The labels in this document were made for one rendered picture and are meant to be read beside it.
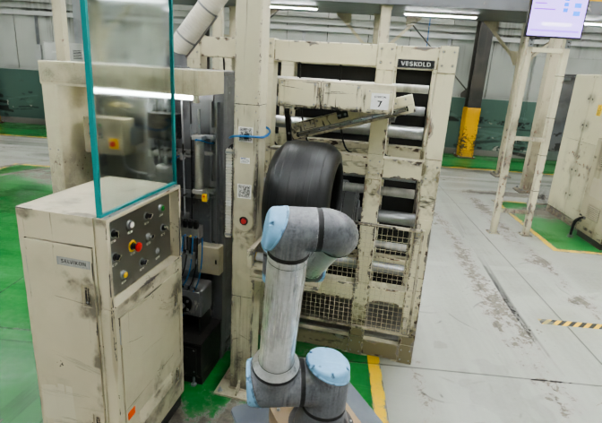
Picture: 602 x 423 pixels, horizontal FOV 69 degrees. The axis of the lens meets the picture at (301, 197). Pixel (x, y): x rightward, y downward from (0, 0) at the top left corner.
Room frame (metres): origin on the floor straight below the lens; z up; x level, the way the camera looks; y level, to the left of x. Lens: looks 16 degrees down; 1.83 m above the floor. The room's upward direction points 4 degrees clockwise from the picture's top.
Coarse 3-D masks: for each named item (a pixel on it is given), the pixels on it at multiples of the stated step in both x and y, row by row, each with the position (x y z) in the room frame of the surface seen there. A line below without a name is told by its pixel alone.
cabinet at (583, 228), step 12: (600, 144) 5.27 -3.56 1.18; (600, 156) 5.22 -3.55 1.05; (600, 168) 5.16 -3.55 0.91; (588, 180) 5.34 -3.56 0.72; (600, 180) 5.10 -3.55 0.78; (588, 192) 5.28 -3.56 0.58; (600, 192) 5.04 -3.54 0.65; (588, 204) 5.22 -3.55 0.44; (600, 204) 4.99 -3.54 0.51; (588, 216) 5.16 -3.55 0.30; (600, 216) 4.93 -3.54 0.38; (576, 228) 5.34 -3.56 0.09; (588, 228) 5.10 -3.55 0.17; (600, 228) 4.88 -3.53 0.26; (588, 240) 5.07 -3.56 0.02; (600, 240) 4.82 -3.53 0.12
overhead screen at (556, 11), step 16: (544, 0) 5.13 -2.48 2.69; (560, 0) 5.12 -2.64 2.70; (576, 0) 5.11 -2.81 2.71; (528, 16) 5.15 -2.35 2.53; (544, 16) 5.13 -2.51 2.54; (560, 16) 5.12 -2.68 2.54; (576, 16) 5.11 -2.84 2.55; (528, 32) 5.14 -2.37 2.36; (544, 32) 5.13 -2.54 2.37; (560, 32) 5.12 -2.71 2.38; (576, 32) 5.11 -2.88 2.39
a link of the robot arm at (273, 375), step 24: (288, 216) 1.03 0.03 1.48; (312, 216) 1.04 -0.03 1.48; (264, 240) 1.03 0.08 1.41; (288, 240) 1.01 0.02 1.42; (312, 240) 1.01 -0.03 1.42; (288, 264) 1.03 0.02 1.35; (264, 288) 1.10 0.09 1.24; (288, 288) 1.05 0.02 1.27; (264, 312) 1.10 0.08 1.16; (288, 312) 1.07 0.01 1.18; (264, 336) 1.11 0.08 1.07; (288, 336) 1.10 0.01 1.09; (264, 360) 1.13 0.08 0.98; (288, 360) 1.13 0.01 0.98; (264, 384) 1.12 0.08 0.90; (288, 384) 1.14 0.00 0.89
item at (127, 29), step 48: (96, 0) 1.55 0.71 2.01; (144, 0) 1.82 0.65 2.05; (96, 48) 1.53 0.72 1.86; (144, 48) 1.81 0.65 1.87; (96, 96) 1.52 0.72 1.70; (144, 96) 1.80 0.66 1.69; (96, 144) 1.49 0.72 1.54; (144, 144) 1.78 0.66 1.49; (96, 192) 1.49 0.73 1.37; (144, 192) 1.77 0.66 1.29
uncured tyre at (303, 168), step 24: (288, 144) 2.09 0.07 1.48; (312, 144) 2.10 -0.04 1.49; (288, 168) 1.95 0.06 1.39; (312, 168) 1.93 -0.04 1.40; (336, 168) 2.03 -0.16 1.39; (264, 192) 1.94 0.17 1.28; (288, 192) 1.88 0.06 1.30; (312, 192) 1.87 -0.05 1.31; (336, 192) 2.37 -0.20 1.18; (264, 216) 1.91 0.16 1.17
